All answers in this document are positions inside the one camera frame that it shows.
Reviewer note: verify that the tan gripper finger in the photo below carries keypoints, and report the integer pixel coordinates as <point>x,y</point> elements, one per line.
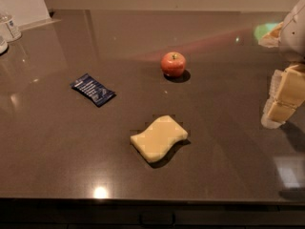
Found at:
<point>270,37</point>

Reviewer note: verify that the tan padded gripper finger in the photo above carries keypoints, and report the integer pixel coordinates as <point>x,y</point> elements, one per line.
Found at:
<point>286,94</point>

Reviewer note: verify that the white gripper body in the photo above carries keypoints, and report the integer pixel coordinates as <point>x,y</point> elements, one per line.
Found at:
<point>294,35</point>

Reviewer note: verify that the red apple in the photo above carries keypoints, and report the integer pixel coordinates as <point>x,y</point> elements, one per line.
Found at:
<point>173,64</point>

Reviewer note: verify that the yellow wavy sponge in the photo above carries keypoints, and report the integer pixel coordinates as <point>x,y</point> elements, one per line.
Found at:
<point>156,141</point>

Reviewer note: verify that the blue snack packet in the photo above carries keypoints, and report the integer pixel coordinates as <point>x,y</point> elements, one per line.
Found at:
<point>92,89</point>

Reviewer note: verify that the white leaning board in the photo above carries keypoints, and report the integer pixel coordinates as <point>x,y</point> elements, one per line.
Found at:
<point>28,14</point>

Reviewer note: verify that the clear plastic water bottle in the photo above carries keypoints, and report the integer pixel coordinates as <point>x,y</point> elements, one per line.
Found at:
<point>8,29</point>

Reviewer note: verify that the white container at left edge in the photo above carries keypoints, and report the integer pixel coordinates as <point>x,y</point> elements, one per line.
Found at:
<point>3,45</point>

